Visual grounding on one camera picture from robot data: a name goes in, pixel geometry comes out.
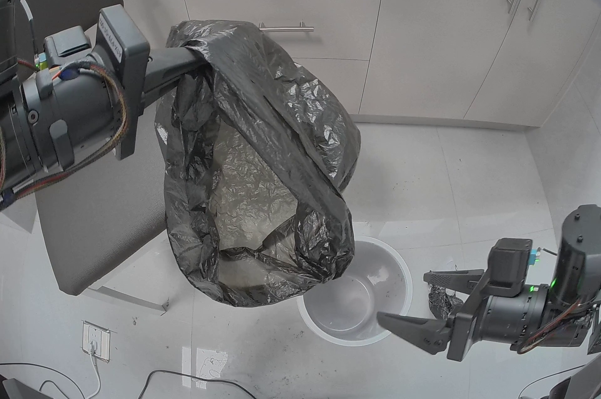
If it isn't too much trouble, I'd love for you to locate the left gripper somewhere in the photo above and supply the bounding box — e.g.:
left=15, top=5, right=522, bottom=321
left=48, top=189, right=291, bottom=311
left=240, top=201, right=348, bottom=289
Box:
left=21, top=5, right=212, bottom=182

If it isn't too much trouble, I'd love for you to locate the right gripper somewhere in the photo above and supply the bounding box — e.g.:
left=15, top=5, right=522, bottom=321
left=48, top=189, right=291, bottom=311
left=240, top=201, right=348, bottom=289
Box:
left=377, top=268, right=550, bottom=362

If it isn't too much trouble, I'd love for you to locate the black plastic bag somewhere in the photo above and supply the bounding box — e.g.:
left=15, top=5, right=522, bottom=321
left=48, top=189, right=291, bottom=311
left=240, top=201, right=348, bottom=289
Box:
left=154, top=19, right=362, bottom=308

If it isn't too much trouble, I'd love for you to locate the crumpled black plastic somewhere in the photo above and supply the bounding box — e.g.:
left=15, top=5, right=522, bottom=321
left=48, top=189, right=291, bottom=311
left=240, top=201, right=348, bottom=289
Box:
left=427, top=284, right=465, bottom=321

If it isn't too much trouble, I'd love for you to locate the white trash bin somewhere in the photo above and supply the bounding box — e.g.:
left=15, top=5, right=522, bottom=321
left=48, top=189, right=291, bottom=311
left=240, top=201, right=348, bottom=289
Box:
left=297, top=236, right=414, bottom=347

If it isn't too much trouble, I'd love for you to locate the grey padded chair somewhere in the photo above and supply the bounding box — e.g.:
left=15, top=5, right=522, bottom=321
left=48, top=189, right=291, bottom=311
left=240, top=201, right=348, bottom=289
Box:
left=0, top=0, right=172, bottom=317

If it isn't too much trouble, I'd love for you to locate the beige cabinet with drawers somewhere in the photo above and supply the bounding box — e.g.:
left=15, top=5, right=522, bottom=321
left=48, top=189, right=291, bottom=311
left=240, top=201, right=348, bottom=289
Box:
left=0, top=0, right=601, bottom=129

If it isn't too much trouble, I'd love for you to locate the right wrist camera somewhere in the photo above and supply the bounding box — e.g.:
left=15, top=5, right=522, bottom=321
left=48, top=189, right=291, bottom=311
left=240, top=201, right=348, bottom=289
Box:
left=487, top=238, right=541, bottom=298

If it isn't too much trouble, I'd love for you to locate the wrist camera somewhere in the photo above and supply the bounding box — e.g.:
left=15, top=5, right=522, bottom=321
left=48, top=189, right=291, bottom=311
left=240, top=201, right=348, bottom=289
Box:
left=43, top=25, right=93, bottom=71
left=487, top=238, right=541, bottom=298

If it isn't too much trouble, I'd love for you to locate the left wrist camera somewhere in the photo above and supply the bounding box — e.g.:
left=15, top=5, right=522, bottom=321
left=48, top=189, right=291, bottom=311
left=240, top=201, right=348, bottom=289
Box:
left=43, top=25, right=93, bottom=71

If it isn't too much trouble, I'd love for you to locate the white cable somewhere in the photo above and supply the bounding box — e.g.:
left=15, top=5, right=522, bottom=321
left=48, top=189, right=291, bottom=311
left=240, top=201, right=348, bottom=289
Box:
left=39, top=340, right=103, bottom=399

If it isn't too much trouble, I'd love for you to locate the black cable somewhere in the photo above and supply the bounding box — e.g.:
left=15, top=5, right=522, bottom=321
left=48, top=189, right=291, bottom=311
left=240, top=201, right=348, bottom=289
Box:
left=143, top=369, right=257, bottom=399

